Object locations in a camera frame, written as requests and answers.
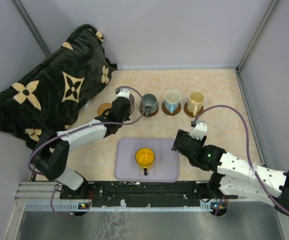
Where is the light wooden coaster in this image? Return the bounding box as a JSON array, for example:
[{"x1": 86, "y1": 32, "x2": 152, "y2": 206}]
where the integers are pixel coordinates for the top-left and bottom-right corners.
[{"x1": 97, "y1": 102, "x2": 112, "y2": 116}]

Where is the white mug blue handle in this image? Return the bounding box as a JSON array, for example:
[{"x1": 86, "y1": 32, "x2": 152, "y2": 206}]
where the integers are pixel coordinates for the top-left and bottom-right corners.
[{"x1": 164, "y1": 90, "x2": 181, "y2": 114}]

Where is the black floral plush blanket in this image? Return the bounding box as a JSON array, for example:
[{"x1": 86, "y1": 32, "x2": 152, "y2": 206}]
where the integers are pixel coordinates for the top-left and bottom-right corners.
[{"x1": 0, "y1": 24, "x2": 117, "y2": 149}]

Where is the dark brown coaster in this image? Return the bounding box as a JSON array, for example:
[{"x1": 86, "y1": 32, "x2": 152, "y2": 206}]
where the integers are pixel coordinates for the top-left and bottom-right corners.
[
  {"x1": 183, "y1": 102, "x2": 204, "y2": 118},
  {"x1": 139, "y1": 106, "x2": 159, "y2": 118},
  {"x1": 161, "y1": 101, "x2": 182, "y2": 116}
]

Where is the cream mug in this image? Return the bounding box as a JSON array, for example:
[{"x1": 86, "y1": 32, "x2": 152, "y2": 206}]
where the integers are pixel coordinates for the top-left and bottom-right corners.
[{"x1": 186, "y1": 91, "x2": 205, "y2": 117}]

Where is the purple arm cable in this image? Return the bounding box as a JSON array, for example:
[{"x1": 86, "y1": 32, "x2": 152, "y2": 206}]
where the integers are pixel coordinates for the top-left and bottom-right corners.
[
  {"x1": 190, "y1": 105, "x2": 289, "y2": 221},
  {"x1": 28, "y1": 86, "x2": 144, "y2": 218}
]

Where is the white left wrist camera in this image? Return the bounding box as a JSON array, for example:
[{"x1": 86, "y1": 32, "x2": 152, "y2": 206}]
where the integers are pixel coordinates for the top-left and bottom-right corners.
[{"x1": 116, "y1": 88, "x2": 130, "y2": 100}]

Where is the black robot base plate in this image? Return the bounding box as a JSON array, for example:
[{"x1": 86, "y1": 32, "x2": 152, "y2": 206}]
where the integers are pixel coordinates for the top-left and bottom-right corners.
[{"x1": 59, "y1": 179, "x2": 238, "y2": 208}]

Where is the grey mug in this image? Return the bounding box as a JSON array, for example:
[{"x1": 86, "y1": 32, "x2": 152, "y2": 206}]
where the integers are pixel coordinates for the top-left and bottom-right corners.
[{"x1": 140, "y1": 93, "x2": 159, "y2": 108}]

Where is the lavender plastic tray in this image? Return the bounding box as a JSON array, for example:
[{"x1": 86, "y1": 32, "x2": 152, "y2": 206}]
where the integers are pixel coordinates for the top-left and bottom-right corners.
[{"x1": 114, "y1": 138, "x2": 179, "y2": 183}]

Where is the purple mug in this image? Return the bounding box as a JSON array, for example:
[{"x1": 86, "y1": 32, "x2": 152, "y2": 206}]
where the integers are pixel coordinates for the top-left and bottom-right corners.
[{"x1": 129, "y1": 93, "x2": 135, "y2": 114}]

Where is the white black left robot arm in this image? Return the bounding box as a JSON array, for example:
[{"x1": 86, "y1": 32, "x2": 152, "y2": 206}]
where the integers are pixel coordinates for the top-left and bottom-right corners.
[{"x1": 29, "y1": 96, "x2": 131, "y2": 199}]

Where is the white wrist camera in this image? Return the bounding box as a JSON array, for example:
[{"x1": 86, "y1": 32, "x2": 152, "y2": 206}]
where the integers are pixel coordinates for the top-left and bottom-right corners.
[
  {"x1": 189, "y1": 121, "x2": 208, "y2": 141},
  {"x1": 116, "y1": 88, "x2": 130, "y2": 100}
]

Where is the yellow mug black handle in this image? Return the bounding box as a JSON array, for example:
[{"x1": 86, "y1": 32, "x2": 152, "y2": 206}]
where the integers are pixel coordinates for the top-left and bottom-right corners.
[{"x1": 135, "y1": 147, "x2": 156, "y2": 176}]

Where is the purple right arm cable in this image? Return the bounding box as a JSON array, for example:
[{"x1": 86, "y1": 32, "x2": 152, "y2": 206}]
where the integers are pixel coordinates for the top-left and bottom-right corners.
[{"x1": 190, "y1": 105, "x2": 289, "y2": 221}]

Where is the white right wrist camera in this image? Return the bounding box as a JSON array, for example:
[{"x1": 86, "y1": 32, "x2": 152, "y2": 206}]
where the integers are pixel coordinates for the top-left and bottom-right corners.
[{"x1": 189, "y1": 121, "x2": 208, "y2": 141}]

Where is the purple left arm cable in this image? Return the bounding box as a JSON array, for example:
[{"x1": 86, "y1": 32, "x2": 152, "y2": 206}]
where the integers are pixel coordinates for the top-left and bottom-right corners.
[{"x1": 28, "y1": 86, "x2": 144, "y2": 218}]

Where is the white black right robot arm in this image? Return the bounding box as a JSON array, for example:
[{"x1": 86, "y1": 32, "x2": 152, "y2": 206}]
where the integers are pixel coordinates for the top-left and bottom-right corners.
[{"x1": 172, "y1": 129, "x2": 289, "y2": 216}]

